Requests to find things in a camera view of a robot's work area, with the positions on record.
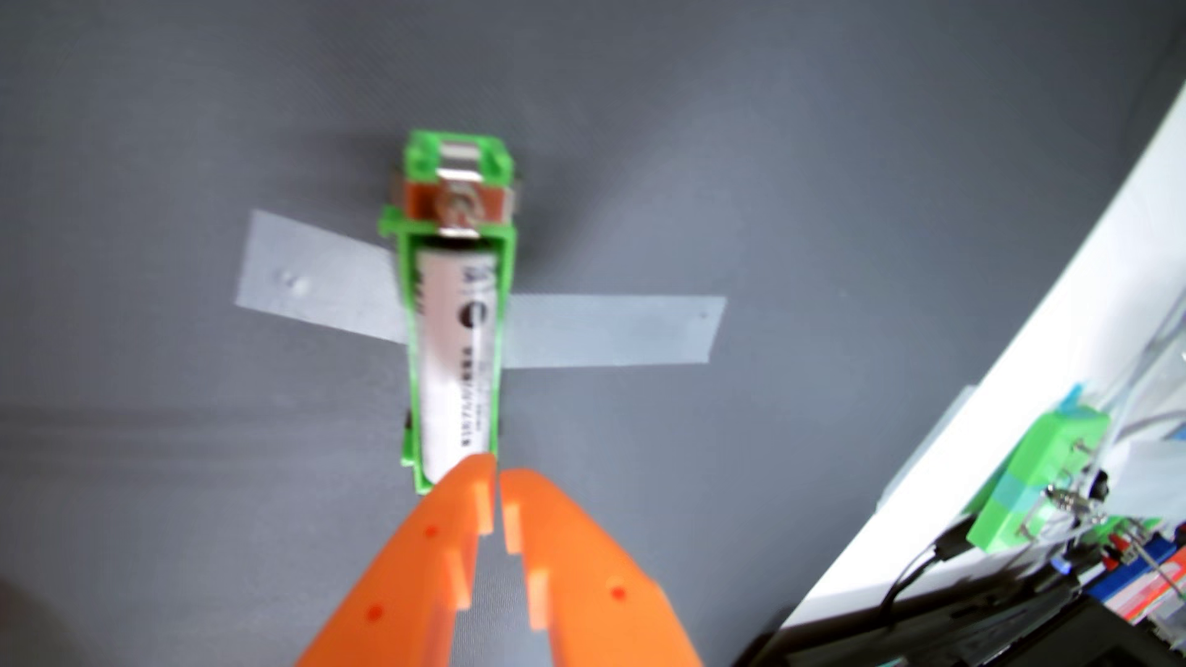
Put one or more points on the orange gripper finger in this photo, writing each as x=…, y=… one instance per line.
x=408, y=584
x=602, y=602

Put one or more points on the white cylindrical battery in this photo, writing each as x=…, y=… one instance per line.
x=454, y=370

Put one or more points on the green battery holder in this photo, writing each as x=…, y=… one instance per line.
x=426, y=153

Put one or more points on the dark grey fabric mat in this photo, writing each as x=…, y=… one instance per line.
x=185, y=463

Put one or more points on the clear adhesive tape strip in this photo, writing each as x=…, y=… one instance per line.
x=611, y=332
x=315, y=278

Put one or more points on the black electronic device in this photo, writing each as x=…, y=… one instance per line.
x=973, y=630

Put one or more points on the green block with teal tape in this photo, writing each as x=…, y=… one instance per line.
x=1038, y=482

